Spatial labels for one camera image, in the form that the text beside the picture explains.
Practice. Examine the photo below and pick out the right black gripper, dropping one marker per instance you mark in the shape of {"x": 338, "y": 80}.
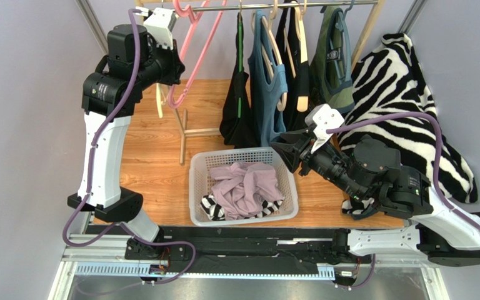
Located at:
{"x": 302, "y": 151}

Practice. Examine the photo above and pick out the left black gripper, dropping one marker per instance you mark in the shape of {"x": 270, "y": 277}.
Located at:
{"x": 175, "y": 66}

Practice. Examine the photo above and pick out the cream plastic hanger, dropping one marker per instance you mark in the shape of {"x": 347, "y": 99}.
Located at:
{"x": 159, "y": 98}

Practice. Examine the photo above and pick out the lilac tank top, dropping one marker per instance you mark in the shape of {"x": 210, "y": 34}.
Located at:
{"x": 242, "y": 186}

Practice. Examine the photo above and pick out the black white striped tank top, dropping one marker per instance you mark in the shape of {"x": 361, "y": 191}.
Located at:
{"x": 215, "y": 212}

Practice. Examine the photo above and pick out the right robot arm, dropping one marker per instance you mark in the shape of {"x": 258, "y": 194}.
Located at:
{"x": 374, "y": 172}

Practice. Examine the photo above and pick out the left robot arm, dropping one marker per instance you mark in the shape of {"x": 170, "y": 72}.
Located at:
{"x": 138, "y": 57}

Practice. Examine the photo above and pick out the light wooden hanger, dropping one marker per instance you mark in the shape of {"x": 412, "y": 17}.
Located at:
{"x": 297, "y": 57}

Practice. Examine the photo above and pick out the blue tank top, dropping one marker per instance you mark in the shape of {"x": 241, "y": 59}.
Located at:
{"x": 265, "y": 92}

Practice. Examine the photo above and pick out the green plastic hanger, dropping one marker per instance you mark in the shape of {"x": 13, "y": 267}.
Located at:
{"x": 239, "y": 65}

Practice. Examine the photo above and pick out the olive green tank top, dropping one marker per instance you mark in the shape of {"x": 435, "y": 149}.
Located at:
{"x": 340, "y": 99}

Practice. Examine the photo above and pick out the cream hanger under blue top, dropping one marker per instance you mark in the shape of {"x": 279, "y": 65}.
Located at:
{"x": 267, "y": 25}

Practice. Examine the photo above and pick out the teal plastic hanger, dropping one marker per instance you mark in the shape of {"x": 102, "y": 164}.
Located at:
{"x": 334, "y": 48}

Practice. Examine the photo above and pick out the wooden clothes rack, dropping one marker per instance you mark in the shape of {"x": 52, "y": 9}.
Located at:
{"x": 194, "y": 15}

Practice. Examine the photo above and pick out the white plastic basket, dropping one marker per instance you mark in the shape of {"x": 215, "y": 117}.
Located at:
{"x": 200, "y": 183}

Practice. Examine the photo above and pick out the zebra print blanket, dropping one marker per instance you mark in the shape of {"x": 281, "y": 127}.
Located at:
{"x": 390, "y": 80}

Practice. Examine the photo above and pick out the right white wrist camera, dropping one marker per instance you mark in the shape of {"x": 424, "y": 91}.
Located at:
{"x": 321, "y": 119}

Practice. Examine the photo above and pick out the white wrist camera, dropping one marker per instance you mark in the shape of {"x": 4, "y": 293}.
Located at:
{"x": 147, "y": 13}
{"x": 321, "y": 119}

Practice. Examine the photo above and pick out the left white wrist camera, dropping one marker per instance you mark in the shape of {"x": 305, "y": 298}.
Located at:
{"x": 147, "y": 13}

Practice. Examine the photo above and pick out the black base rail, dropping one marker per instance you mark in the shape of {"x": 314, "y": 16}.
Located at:
{"x": 244, "y": 250}

